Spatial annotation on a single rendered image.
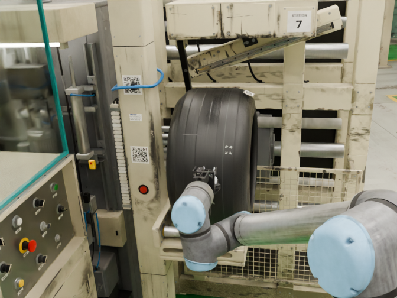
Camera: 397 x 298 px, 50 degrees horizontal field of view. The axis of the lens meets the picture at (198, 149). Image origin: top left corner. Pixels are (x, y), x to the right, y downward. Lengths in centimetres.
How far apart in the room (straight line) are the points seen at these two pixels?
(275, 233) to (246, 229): 12
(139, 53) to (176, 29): 28
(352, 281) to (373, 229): 9
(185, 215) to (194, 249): 11
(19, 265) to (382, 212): 118
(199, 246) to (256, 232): 16
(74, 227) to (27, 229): 33
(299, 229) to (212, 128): 62
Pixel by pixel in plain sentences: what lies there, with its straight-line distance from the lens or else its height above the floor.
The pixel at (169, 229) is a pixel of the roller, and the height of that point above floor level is 92.
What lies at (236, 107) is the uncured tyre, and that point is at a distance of 156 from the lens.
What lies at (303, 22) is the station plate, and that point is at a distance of 179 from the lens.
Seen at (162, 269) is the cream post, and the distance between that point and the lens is 203.
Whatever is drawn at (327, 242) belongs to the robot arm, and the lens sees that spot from 73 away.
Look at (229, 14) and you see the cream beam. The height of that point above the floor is 173.
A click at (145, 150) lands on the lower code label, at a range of 174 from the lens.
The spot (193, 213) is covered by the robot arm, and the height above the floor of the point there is 131.
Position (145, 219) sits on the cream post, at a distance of 190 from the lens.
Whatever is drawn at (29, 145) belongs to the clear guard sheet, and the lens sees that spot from 152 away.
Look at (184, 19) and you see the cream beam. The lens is 184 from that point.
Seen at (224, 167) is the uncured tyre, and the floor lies 127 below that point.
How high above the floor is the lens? 190
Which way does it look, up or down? 22 degrees down
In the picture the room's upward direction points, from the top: 3 degrees counter-clockwise
